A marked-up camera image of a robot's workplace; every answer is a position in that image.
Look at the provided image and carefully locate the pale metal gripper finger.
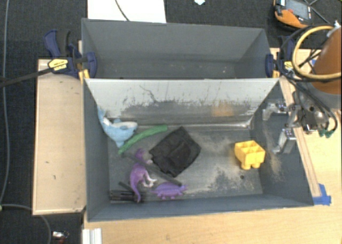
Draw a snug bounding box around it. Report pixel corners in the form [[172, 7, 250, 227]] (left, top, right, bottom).
[[271, 128, 296, 155], [262, 100, 289, 121]]

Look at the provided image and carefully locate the yellow toy building block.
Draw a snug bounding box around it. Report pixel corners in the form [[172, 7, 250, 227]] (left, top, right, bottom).
[[234, 140, 266, 170]]

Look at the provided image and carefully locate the grey metal bin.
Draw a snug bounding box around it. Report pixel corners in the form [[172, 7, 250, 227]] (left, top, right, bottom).
[[81, 18, 315, 223]]

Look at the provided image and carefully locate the black folded cloth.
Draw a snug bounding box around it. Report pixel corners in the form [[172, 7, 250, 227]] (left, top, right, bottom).
[[148, 126, 202, 178]]

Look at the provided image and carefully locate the purple horned toy dinosaur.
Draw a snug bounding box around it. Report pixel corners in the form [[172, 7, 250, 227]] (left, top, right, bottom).
[[150, 182, 188, 201]]

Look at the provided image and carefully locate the long black rod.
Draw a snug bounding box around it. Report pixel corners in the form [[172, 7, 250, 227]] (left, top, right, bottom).
[[122, 153, 183, 187]]

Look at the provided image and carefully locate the long green toy vegetable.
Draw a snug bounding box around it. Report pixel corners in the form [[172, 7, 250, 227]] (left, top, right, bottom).
[[118, 124, 168, 156]]

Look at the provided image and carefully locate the purple upright toy dinosaur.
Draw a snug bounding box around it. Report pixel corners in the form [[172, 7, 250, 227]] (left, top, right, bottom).
[[129, 148, 159, 204]]

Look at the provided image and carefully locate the light blue toy shark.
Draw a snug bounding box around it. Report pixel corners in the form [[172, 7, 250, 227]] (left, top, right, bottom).
[[97, 106, 139, 148]]

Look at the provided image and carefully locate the bundle of black sticks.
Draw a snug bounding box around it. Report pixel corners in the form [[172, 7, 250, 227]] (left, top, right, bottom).
[[107, 181, 146, 203]]

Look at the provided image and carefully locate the pale wood board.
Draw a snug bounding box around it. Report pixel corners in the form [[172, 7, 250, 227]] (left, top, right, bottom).
[[32, 58, 88, 216]]

